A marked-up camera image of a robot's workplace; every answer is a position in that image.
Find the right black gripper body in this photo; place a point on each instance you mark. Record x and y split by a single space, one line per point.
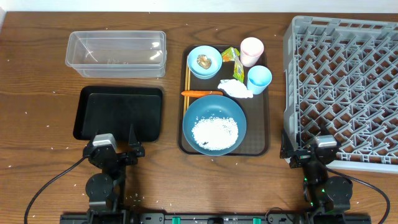
300 157

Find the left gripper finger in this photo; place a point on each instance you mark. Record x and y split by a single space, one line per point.
132 137
96 133

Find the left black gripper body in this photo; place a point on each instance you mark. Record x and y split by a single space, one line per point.
121 156

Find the orange carrot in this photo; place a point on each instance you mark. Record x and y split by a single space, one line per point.
200 93

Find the white rice pile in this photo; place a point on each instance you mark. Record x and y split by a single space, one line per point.
215 134

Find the light blue plastic cup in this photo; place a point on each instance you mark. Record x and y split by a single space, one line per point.
259 77

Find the large blue plate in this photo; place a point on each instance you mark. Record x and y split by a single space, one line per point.
213 106

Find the small light blue bowl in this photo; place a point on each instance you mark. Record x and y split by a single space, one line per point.
211 53

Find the brown food scrap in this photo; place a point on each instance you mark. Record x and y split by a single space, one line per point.
204 62

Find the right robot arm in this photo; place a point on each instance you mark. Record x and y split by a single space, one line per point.
329 196

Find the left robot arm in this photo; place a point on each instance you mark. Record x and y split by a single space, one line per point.
106 189

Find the black waste tray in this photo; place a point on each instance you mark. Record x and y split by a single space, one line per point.
117 109

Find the grey dishwasher rack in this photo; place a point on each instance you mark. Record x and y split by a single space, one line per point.
341 75

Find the clear plastic bin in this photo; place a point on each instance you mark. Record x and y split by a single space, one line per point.
117 53

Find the wooden chopstick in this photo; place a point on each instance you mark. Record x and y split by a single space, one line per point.
187 87
184 111

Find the brown serving tray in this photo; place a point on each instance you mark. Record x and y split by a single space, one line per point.
257 139

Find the crumpled white napkin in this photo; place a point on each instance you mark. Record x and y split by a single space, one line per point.
235 88

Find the pink plastic cup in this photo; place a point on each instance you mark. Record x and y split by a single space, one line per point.
251 49

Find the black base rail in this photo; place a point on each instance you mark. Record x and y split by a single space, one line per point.
160 218

